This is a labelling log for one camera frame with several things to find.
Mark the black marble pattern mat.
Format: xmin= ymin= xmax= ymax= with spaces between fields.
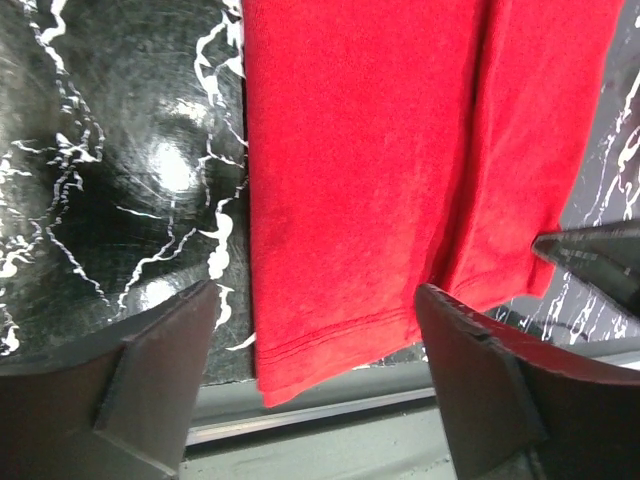
xmin=0 ymin=0 xmax=640 ymax=386

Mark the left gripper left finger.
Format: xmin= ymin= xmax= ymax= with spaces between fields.
xmin=1 ymin=281 xmax=218 ymax=479

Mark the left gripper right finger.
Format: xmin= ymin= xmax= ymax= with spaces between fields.
xmin=415 ymin=285 xmax=639 ymax=479

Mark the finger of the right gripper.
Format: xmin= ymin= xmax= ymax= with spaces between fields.
xmin=533 ymin=219 xmax=639 ymax=318

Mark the red t-shirt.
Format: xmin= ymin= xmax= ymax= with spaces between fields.
xmin=243 ymin=1 xmax=623 ymax=407

